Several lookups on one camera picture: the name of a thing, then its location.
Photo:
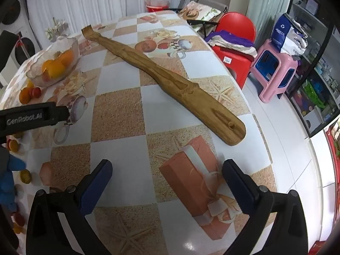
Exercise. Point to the orange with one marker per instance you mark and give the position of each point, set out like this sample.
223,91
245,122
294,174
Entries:
66,58
55,70
45,66

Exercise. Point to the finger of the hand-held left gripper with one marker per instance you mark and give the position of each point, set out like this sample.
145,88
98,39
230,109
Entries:
62,114

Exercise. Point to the white and blue bag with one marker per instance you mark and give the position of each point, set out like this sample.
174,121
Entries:
283,32

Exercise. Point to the yellow plum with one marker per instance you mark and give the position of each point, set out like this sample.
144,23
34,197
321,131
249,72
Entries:
17,229
13,145
25,176
24,95

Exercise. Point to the grey folding chair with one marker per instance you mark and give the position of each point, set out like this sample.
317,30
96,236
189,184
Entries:
209,3

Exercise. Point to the person's left hand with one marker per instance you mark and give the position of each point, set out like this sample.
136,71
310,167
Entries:
8,175

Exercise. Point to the white washing machine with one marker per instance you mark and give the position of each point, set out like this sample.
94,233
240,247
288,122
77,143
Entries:
25,47

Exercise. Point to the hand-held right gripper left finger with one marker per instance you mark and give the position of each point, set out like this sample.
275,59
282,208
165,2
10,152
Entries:
98,183

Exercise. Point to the red plum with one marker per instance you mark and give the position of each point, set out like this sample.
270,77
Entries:
18,218
45,77
35,92

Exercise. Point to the purple and white towel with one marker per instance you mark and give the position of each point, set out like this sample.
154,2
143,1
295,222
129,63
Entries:
231,41

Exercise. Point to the clear glass bowl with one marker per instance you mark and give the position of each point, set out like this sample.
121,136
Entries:
69,45

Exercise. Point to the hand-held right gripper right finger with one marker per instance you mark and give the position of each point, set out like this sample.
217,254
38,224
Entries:
239,188

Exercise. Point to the red plastic chair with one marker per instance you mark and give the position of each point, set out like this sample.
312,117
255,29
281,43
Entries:
236,24

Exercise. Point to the printed cushion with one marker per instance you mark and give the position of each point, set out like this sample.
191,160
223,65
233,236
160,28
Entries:
199,12

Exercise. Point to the red bucket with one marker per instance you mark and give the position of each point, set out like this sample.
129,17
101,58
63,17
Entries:
156,5

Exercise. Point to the pink plastic stool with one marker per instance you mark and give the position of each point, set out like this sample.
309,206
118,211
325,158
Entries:
287,61

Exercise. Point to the printed checkered tablecloth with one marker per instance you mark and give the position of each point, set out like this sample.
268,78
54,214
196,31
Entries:
119,127

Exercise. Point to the white flower ornament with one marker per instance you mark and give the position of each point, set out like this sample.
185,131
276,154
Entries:
56,28

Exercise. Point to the glass door cabinet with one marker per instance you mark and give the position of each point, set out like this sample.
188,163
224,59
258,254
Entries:
316,58

